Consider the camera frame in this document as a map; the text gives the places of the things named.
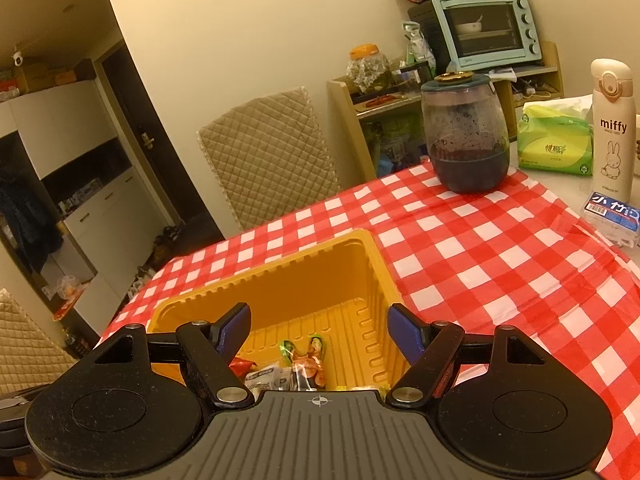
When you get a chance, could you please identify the dark wooden door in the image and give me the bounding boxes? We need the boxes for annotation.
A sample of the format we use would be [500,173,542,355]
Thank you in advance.
[100,42,226,267]

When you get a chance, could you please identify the black and green snack packet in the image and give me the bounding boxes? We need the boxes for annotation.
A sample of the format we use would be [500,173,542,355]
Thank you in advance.
[276,339,321,392]

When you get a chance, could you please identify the wooden shelf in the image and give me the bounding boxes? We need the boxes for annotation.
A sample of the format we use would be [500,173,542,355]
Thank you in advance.
[326,41,565,181]

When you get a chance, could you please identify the grey snack packet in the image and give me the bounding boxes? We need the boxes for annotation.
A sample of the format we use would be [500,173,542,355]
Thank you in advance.
[244,364,293,392]

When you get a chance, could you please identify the pair of shoes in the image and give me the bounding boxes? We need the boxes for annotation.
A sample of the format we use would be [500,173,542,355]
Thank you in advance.
[150,225,184,262]

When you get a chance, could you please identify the light blue toaster oven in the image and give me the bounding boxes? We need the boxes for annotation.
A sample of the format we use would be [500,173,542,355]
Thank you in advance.
[431,0,543,73]

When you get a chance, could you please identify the hanging dark blue clothes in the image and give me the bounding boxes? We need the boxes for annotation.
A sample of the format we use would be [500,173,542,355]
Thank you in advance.
[0,170,63,262]

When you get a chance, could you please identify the plastic jar with orange lid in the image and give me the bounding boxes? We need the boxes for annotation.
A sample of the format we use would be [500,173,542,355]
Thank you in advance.
[346,44,393,93]

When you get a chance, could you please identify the glass jar with dark liquid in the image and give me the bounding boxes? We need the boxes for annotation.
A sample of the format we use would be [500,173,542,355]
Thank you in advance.
[420,72,511,194]

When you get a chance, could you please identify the blue and white small box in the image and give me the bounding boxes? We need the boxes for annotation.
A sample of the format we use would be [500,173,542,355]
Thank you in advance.
[580,191,640,250]

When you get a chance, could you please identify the large red snack packet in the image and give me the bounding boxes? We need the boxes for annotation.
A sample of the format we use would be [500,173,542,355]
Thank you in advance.
[229,357,259,380]

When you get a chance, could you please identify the orange plastic tray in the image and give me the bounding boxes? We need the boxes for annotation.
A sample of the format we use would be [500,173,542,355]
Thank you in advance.
[146,228,416,397]

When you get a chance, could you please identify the red checkered tablecloth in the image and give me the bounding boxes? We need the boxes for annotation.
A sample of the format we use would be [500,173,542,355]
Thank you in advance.
[95,162,640,480]

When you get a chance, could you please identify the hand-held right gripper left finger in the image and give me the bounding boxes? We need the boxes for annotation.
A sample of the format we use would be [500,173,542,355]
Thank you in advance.
[95,302,256,409]

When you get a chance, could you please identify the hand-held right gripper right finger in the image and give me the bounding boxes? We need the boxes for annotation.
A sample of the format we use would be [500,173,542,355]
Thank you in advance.
[386,302,546,409]

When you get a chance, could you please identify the white and dark cabinet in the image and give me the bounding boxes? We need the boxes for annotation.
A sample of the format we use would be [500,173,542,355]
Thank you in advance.
[0,57,183,321]

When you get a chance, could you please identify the white thermos bottle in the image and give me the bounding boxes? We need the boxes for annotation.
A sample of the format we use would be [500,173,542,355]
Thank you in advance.
[590,58,637,200]

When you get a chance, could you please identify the dark round object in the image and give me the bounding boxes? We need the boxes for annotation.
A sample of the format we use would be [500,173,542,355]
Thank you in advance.
[0,394,32,461]

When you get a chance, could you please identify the green tissue pack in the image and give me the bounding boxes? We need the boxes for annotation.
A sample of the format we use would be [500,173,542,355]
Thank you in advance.
[516,94,596,177]

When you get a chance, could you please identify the beige quilted chair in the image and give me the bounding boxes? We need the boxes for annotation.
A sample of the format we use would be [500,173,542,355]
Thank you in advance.
[196,86,342,232]
[0,287,78,397]

